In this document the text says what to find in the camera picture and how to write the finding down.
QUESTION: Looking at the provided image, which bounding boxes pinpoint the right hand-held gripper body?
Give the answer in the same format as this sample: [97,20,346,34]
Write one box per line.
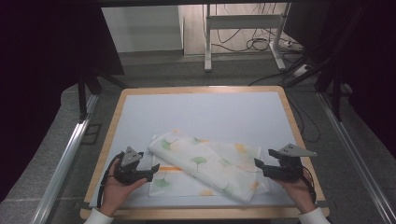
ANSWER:
[266,143,318,183]

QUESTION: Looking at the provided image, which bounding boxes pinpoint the aluminium floor rail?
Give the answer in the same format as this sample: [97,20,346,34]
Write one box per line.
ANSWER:
[317,91,396,224]
[30,92,100,224]

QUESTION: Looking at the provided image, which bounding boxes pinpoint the black floor plate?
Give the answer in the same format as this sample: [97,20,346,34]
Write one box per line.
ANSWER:
[81,123,103,146]

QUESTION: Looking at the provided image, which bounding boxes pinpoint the dark curtain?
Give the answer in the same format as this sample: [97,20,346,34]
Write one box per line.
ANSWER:
[0,0,125,203]
[284,0,396,158]

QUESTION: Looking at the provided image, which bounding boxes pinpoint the white cabinet panel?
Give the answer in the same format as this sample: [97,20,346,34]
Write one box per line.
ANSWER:
[101,5,185,54]

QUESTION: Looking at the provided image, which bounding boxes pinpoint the person's right hand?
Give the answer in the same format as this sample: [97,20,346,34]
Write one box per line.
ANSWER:
[275,173,317,214]

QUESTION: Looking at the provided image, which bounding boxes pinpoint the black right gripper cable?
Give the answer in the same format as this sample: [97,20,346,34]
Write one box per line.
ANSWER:
[299,165,318,205]

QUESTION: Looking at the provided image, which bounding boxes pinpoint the pale blue table mat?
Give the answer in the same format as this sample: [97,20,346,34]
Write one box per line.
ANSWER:
[88,91,318,209]

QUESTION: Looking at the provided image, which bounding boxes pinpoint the black metal stand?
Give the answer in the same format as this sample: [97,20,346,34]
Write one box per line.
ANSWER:
[76,69,129,123]
[281,6,368,123]

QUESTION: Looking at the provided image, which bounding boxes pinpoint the thin black floor cable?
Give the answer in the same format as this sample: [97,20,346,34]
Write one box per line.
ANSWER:
[288,91,322,144]

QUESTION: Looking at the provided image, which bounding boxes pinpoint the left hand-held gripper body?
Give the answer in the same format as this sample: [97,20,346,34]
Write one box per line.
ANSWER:
[113,146,153,187]

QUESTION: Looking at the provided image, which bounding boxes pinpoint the white power strip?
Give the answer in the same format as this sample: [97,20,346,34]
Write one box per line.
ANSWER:
[291,63,313,78]

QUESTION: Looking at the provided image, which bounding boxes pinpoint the person's left hand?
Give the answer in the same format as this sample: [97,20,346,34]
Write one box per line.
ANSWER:
[99,177,149,217]

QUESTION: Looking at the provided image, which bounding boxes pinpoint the white leaf-print cloth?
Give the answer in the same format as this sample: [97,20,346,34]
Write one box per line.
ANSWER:
[148,128,271,203]

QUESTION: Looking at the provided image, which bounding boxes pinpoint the white metal desk frame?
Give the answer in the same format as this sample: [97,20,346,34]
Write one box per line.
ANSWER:
[204,3,291,73]

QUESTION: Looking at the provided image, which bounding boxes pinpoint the black floor cables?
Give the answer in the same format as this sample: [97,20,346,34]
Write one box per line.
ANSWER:
[214,3,304,54]

